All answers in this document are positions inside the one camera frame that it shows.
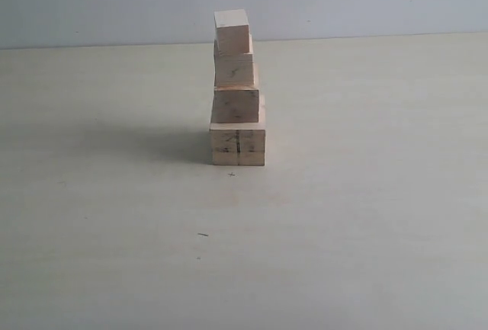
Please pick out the second largest wooden cube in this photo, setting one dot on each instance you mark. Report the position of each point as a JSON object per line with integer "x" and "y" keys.
{"x": 236, "y": 99}

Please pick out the smallest wooden cube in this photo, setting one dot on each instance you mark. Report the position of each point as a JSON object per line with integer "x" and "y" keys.
{"x": 232, "y": 32}

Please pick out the medium striped wooden cube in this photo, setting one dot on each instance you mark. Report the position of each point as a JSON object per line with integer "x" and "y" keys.
{"x": 233, "y": 69}

